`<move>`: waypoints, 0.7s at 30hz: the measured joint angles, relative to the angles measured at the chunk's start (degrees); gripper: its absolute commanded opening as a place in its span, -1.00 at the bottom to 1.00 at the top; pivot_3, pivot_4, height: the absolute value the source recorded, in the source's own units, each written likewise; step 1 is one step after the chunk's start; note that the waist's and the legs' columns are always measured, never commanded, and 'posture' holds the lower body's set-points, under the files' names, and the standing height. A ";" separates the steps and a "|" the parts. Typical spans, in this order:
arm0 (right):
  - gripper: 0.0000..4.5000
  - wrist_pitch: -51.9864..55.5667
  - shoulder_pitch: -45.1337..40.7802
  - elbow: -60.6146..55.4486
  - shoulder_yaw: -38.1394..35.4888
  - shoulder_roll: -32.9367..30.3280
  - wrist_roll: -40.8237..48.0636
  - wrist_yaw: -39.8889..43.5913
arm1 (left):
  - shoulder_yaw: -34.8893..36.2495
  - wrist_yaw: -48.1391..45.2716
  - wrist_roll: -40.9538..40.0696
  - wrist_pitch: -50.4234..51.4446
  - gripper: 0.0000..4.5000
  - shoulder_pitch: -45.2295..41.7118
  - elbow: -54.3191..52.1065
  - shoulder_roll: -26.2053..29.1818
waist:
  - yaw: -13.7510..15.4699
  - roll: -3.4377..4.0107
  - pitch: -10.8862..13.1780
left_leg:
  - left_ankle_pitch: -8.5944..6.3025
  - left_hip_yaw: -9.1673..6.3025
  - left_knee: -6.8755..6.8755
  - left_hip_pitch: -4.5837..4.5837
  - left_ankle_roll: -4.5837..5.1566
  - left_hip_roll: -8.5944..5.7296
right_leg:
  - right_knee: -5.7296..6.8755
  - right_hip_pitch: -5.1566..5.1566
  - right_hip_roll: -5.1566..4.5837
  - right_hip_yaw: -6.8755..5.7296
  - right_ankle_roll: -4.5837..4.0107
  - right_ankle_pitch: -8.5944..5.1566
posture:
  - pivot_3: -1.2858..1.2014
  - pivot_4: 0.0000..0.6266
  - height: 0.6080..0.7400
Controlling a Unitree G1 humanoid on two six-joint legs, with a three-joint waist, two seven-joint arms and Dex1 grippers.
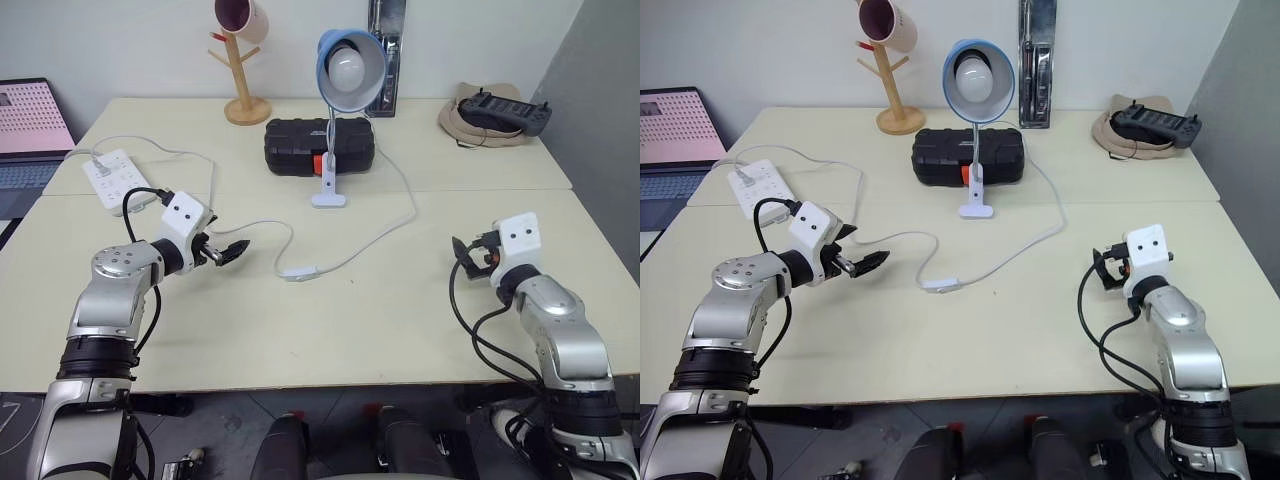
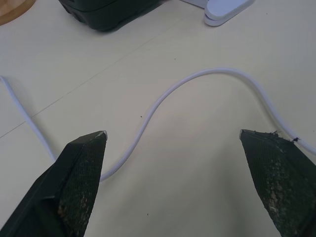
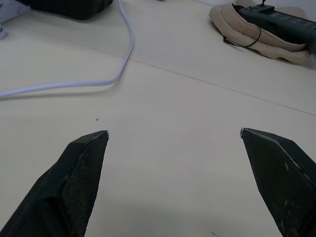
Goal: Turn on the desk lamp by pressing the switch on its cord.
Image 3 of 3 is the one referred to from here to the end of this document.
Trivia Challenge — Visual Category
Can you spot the thin black strap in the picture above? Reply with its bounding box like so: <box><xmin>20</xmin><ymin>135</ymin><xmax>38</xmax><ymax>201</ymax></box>
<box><xmin>223</xmin><ymin>26</ymin><xmax>262</xmax><ymax>49</ymax></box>

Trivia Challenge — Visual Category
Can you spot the beige padded cloth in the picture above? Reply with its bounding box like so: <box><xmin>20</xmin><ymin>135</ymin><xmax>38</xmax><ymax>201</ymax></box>
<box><xmin>208</xmin><ymin>0</ymin><xmax>312</xmax><ymax>66</ymax></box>

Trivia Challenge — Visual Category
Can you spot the white power cable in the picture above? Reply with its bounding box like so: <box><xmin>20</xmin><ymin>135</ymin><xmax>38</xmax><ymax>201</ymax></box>
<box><xmin>0</xmin><ymin>0</ymin><xmax>135</xmax><ymax>101</ymax></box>

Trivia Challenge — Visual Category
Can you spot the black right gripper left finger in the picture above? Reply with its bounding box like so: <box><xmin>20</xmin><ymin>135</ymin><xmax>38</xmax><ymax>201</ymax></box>
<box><xmin>0</xmin><ymin>130</ymin><xmax>110</xmax><ymax>237</ymax></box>

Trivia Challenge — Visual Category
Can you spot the white power strip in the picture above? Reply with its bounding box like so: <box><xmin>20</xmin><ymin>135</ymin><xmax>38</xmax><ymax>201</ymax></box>
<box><xmin>0</xmin><ymin>0</ymin><xmax>32</xmax><ymax>40</ymax></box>

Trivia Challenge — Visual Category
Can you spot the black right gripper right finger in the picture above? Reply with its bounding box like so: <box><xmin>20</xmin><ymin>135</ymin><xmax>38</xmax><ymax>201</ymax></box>
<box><xmin>239</xmin><ymin>127</ymin><xmax>316</xmax><ymax>237</ymax></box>

